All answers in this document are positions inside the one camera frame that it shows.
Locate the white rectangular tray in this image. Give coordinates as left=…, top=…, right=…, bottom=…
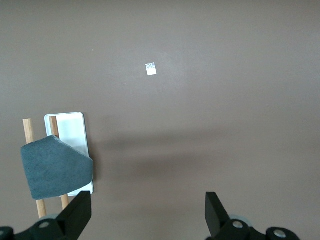
left=44, top=111, right=95, bottom=198

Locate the pink and grey cloth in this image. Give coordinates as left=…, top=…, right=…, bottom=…
left=20, top=134, right=94, bottom=201

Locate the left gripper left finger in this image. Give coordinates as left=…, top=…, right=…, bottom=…
left=13, top=190, right=93, bottom=240

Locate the small white sticker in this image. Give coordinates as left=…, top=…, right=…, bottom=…
left=145, top=62, right=158, bottom=77

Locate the wooden stick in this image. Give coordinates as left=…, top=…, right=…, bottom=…
left=22, top=118, right=48, bottom=219
left=48, top=115, right=70, bottom=210

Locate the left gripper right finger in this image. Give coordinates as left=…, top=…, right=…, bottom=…
left=204, top=191, right=301, bottom=240

